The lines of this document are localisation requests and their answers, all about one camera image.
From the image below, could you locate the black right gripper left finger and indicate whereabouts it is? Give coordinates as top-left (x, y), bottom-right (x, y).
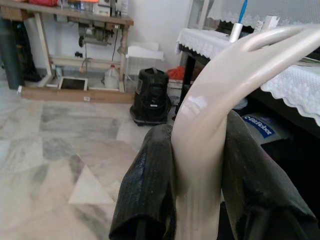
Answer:
top-left (108, 124), bottom-right (177, 240)

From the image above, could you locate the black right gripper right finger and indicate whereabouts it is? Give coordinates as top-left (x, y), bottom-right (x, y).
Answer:
top-left (219, 109), bottom-right (318, 240)

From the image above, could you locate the beige plastic dustpan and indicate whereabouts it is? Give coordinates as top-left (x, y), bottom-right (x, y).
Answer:
top-left (172, 24), bottom-right (320, 240)

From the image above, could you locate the black floor appliance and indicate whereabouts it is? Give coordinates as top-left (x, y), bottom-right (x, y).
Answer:
top-left (129, 67), bottom-right (173, 126)

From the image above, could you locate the white blue printed bag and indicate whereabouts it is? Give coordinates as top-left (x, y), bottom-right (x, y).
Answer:
top-left (241, 113), bottom-right (293, 146)

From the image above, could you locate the clear plastic jug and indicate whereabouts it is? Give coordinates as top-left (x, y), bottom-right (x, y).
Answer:
top-left (103, 64), bottom-right (120, 90)

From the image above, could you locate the orange plastic bag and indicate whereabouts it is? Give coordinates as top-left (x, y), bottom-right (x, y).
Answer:
top-left (166, 66), bottom-right (186, 81)

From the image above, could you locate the long brown cardboard box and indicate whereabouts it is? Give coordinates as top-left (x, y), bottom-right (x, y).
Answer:
top-left (17, 86), bottom-right (136, 105)

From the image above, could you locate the white framed tray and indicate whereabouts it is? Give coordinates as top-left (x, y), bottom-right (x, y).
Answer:
top-left (57, 76), bottom-right (89, 91)

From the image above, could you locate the white rack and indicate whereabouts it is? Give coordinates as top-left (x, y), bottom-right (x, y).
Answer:
top-left (124, 41), bottom-right (165, 93)

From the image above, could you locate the white lace tablecloth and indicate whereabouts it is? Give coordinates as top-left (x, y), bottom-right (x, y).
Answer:
top-left (175, 27), bottom-right (320, 126)

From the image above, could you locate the grey sewing machine motor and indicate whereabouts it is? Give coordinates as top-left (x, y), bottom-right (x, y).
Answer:
top-left (77, 22), bottom-right (113, 48)

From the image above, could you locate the small white box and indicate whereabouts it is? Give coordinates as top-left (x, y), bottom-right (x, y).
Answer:
top-left (262, 15), bottom-right (280, 32)

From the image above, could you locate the blue stick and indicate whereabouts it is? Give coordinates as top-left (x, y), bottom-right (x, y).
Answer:
top-left (237, 0), bottom-right (249, 25)

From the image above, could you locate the wooden workbench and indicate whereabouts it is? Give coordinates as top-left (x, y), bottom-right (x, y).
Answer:
top-left (0, 0), bottom-right (135, 93)

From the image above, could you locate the dark rolled mat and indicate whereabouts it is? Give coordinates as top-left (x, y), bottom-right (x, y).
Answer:
top-left (0, 18), bottom-right (42, 90)

